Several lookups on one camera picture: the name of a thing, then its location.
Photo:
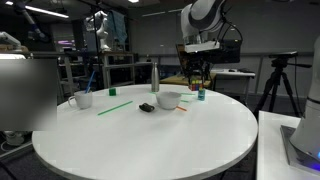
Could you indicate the green plastic straw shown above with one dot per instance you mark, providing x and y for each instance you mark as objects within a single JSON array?
[
  {"x": 184, "y": 101},
  {"x": 115, "y": 108},
  {"x": 186, "y": 94}
]

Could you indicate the white robot pedestal table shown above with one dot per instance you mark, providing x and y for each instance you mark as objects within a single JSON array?
[{"x": 271, "y": 150}]

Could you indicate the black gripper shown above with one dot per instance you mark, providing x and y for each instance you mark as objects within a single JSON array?
[{"x": 198, "y": 60}]

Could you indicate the blue hanging cloth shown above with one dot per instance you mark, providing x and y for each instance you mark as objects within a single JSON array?
[{"x": 119, "y": 26}]

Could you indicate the black monitor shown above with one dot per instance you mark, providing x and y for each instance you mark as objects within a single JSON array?
[{"x": 230, "y": 55}]

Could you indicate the grey metal frame table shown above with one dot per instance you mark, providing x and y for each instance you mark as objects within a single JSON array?
[{"x": 106, "y": 66}]

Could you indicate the white round floor base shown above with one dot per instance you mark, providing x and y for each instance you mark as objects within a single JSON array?
[{"x": 15, "y": 137}]

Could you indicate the white office desk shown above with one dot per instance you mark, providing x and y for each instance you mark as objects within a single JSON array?
[{"x": 233, "y": 74}]

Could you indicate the ceiling strip light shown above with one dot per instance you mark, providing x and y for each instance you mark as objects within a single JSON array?
[
  {"x": 133, "y": 1},
  {"x": 43, "y": 11}
]

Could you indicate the black stereo camera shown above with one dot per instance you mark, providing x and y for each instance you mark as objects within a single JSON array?
[{"x": 283, "y": 55}]

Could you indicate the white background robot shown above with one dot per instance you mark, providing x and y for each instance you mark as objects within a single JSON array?
[{"x": 101, "y": 30}]

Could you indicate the white mug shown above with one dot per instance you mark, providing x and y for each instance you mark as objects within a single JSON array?
[{"x": 82, "y": 100}]

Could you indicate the black camera tripod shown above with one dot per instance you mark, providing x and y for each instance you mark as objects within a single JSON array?
[{"x": 276, "y": 76}]

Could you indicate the small black object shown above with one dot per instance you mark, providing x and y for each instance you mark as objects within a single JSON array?
[{"x": 146, "y": 107}]

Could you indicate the small teal bottle far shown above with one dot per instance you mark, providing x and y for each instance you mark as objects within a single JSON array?
[{"x": 112, "y": 92}]

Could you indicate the stainless steel bottle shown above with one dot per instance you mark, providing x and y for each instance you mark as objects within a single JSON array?
[{"x": 155, "y": 78}]

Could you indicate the grey metal frame bench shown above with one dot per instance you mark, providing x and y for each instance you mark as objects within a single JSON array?
[{"x": 68, "y": 70}]

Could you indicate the wooden table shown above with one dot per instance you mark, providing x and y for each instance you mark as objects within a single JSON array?
[{"x": 173, "y": 80}]

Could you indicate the blue straw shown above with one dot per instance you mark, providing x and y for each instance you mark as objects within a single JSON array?
[{"x": 89, "y": 81}]

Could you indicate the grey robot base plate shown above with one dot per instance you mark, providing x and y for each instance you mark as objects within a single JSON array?
[{"x": 290, "y": 150}]

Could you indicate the white ceramic bowl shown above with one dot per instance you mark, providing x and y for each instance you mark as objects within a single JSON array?
[{"x": 168, "y": 101}]

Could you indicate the multicoloured Rubik's cube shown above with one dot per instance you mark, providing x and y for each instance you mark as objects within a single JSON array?
[{"x": 197, "y": 85}]

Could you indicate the round white table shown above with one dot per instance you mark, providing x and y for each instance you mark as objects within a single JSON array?
[{"x": 143, "y": 143}]

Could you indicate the grey background robot arm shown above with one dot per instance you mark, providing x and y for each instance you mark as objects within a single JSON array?
[{"x": 31, "y": 23}]

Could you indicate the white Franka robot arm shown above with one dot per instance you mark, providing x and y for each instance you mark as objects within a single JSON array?
[{"x": 203, "y": 16}]

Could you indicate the orange plastic straw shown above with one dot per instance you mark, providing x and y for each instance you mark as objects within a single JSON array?
[{"x": 182, "y": 108}]

